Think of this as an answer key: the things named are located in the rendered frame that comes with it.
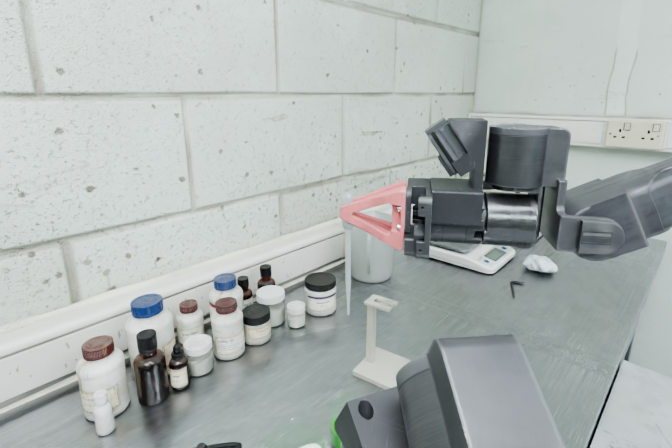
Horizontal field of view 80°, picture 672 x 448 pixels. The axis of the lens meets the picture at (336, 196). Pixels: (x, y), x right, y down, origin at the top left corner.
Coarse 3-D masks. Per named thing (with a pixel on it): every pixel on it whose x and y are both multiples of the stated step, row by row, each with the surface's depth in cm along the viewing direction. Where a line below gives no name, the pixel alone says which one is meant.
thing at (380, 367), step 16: (368, 304) 65; (384, 304) 64; (368, 320) 67; (368, 336) 67; (368, 352) 68; (384, 352) 71; (368, 368) 67; (384, 368) 67; (400, 368) 67; (384, 384) 63
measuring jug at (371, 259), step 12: (372, 216) 107; (384, 216) 105; (360, 240) 96; (372, 240) 95; (360, 252) 97; (372, 252) 96; (384, 252) 97; (360, 264) 98; (372, 264) 97; (384, 264) 98; (360, 276) 99; (372, 276) 98; (384, 276) 99
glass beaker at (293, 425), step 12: (288, 420) 36; (300, 420) 36; (264, 432) 35; (276, 432) 36; (288, 432) 36; (300, 432) 36; (312, 432) 36; (324, 432) 35; (264, 444) 34; (276, 444) 36; (288, 444) 37; (300, 444) 37; (312, 444) 36; (324, 444) 35
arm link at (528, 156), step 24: (504, 144) 39; (528, 144) 38; (552, 144) 39; (504, 168) 39; (528, 168) 39; (552, 168) 39; (552, 192) 40; (552, 216) 40; (576, 216) 38; (552, 240) 40; (576, 240) 38; (600, 240) 37; (624, 240) 37
